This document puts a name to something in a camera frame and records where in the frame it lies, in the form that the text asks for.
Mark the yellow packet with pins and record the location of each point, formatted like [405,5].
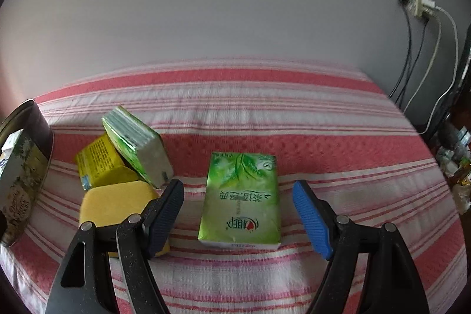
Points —
[100,164]

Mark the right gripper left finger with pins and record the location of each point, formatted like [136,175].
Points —
[83,283]

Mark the wall power socket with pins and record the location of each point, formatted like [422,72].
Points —
[420,9]

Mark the bottles on side table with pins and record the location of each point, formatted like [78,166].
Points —
[453,157]

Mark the round metal cookie tin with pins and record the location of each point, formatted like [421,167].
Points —
[26,169]

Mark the green white tissue pack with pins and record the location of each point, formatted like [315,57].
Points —
[139,145]

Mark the blue wave tissue pack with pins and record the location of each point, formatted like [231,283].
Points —
[7,148]

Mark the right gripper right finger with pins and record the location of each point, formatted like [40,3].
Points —
[392,283]

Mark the red striped bed cover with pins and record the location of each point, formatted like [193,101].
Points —
[331,126]

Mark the green leaf tissue pack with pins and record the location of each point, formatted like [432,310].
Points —
[241,202]

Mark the small yellow sponge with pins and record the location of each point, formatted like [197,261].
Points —
[111,204]

